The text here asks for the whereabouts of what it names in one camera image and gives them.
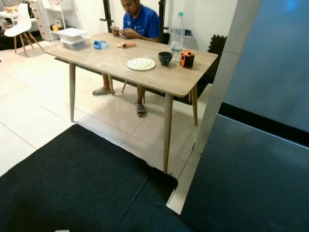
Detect white patterned plate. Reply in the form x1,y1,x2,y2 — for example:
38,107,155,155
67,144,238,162
126,58,156,72

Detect grey fridge compartment door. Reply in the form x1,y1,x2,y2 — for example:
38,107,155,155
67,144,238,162
181,114,309,232

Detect grey fridge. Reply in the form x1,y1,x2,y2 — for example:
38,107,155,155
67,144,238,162
167,0,309,232

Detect white chair wooden legs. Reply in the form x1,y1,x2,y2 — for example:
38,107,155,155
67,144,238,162
4,3,44,56

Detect white desk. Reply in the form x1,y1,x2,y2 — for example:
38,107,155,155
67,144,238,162
2,10,20,25

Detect clear plastic storage container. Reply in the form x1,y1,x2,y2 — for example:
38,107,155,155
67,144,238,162
58,28,88,41
60,38,87,51

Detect white shelf unit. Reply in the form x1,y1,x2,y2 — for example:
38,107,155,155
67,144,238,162
29,0,73,42

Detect small blue device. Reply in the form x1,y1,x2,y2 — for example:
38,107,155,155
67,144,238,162
93,40,108,50

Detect light wooden dining table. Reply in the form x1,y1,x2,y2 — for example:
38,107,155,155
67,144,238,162
45,33,219,174

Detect black metal stand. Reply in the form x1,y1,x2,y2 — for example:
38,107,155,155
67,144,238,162
101,0,112,33

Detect person in blue shirt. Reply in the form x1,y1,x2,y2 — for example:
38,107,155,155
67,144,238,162
92,0,162,118

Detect black bowl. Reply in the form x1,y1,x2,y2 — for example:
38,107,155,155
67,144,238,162
158,51,173,66

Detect clear plastic water bottle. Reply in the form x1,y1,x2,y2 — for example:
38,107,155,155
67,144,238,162
170,12,186,62

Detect orange and black device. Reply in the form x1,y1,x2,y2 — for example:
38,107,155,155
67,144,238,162
180,50,196,69

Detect black foam mat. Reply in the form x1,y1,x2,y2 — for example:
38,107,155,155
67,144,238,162
207,34,227,85

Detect grey freezer door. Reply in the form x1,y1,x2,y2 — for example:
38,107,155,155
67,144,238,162
222,0,309,133

